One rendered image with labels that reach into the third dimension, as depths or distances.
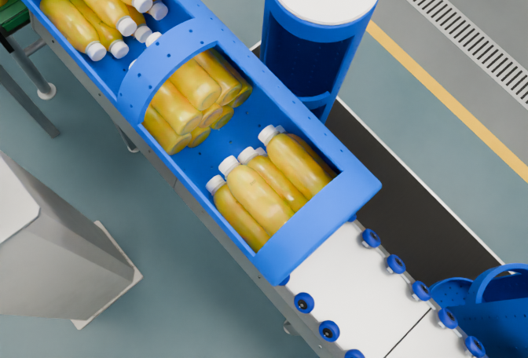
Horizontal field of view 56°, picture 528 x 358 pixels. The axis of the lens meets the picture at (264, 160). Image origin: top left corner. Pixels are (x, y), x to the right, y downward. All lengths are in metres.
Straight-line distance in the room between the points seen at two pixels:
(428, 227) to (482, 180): 0.43
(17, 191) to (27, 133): 1.37
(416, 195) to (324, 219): 1.27
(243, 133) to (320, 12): 0.34
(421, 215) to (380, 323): 0.97
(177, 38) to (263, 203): 0.34
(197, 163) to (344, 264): 0.39
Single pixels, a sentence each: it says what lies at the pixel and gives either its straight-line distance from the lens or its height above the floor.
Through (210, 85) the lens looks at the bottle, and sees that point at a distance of 0.98.
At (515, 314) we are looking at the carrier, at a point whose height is 0.83.
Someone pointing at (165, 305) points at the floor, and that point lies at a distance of 2.06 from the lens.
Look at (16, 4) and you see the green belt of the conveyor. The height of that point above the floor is 0.90.
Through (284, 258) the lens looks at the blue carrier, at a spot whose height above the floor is 1.18.
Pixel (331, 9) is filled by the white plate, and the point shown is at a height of 1.04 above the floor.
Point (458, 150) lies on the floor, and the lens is 2.39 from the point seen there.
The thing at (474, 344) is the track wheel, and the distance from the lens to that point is 1.17.
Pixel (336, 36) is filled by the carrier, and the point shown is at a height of 0.98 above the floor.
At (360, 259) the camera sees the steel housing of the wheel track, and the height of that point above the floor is 0.93.
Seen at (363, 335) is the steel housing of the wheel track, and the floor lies 0.93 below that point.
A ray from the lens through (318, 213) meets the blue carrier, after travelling 0.84.
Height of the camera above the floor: 2.04
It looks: 71 degrees down
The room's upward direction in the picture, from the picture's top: 10 degrees clockwise
